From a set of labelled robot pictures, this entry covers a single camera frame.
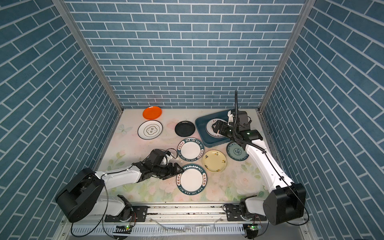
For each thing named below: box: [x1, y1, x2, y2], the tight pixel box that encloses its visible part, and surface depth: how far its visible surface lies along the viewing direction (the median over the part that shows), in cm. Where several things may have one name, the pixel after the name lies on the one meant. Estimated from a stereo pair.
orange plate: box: [142, 106, 163, 120], surface depth 122 cm
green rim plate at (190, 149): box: [177, 137, 205, 162], surface depth 101 cm
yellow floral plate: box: [202, 149, 227, 173], surface depth 94 cm
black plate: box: [174, 120, 196, 137], surface depth 110 cm
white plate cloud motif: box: [137, 120, 163, 140], surface depth 110 cm
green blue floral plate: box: [226, 141, 249, 162], surface depth 98 cm
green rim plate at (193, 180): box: [176, 164, 208, 196], surface depth 86 cm
